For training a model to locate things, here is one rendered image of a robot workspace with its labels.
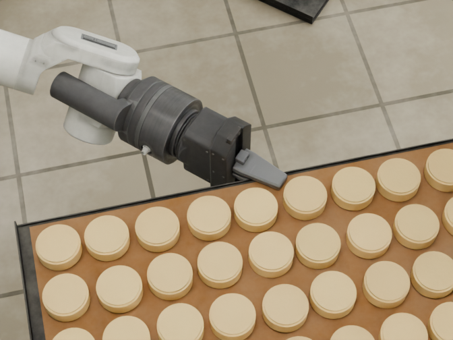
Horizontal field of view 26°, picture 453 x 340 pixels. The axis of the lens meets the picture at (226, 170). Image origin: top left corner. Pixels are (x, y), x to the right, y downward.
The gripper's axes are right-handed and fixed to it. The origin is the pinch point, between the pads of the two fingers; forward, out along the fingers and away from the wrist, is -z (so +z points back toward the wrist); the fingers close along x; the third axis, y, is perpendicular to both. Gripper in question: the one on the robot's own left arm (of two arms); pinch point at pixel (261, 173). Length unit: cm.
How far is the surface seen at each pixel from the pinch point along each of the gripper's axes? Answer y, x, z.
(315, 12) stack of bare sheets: 102, -98, 41
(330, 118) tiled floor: 76, -100, 22
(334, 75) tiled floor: 88, -100, 27
